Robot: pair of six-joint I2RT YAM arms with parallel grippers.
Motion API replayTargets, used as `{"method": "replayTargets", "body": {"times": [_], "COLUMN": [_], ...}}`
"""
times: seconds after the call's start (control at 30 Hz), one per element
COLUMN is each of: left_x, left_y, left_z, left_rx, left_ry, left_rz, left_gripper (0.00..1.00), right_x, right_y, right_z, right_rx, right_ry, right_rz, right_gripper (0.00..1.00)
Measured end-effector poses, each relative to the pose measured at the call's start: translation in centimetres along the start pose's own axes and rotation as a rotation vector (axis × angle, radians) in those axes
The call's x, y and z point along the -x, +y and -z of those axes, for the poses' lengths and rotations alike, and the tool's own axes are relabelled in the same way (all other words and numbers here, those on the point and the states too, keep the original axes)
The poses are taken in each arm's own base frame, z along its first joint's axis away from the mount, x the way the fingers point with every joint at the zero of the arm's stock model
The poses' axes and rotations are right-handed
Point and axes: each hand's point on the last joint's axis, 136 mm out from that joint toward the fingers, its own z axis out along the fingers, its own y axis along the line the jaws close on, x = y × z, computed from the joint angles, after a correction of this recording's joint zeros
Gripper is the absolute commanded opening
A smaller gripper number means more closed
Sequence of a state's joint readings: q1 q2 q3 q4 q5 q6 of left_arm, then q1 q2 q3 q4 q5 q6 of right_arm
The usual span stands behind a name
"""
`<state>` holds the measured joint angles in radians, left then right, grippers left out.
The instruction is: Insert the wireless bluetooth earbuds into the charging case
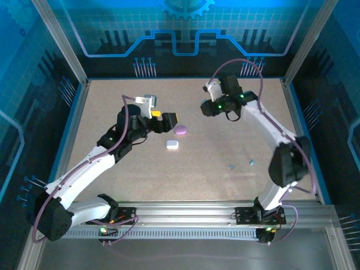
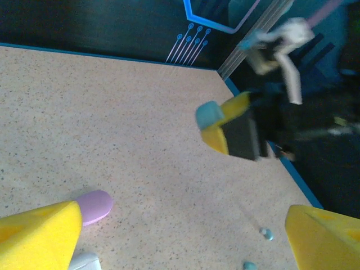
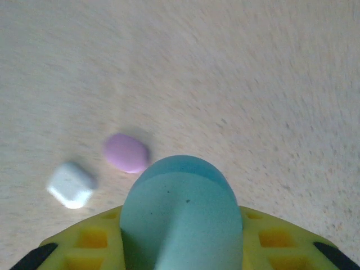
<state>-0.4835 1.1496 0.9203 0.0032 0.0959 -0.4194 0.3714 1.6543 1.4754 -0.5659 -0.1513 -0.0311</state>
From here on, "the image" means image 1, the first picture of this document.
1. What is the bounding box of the aluminium front rail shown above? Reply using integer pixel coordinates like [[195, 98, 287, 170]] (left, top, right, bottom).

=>
[[33, 200, 341, 228]]

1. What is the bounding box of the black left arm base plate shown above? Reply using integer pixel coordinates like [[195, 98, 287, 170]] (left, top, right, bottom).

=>
[[85, 206, 138, 226]]

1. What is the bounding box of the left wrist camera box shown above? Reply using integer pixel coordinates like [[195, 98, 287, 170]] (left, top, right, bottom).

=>
[[135, 94, 158, 118]]

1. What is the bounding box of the black controller board with LED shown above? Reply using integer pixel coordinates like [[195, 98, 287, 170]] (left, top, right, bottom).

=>
[[98, 226, 119, 245], [257, 227, 275, 246]]

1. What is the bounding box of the aluminium table side rail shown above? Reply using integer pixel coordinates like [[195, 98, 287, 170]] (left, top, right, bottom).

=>
[[46, 78, 91, 205], [281, 78, 331, 205]]

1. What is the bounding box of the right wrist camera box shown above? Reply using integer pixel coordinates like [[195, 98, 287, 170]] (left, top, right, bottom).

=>
[[202, 80, 223, 104]]

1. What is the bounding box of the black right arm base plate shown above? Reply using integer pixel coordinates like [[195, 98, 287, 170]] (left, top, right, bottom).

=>
[[235, 206, 287, 226]]

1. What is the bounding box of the grey metal front panel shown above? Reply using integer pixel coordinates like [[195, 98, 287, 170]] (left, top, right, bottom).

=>
[[16, 222, 355, 270]]

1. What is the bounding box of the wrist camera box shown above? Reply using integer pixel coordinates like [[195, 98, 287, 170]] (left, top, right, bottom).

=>
[[135, 94, 158, 118], [202, 80, 223, 104]]

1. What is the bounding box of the grey slotted cable duct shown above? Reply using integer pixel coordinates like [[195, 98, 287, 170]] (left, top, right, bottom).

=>
[[44, 228, 261, 240]]

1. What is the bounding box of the aluminium frame post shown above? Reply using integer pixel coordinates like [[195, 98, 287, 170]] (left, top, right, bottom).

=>
[[282, 0, 340, 87], [30, 0, 89, 87]]

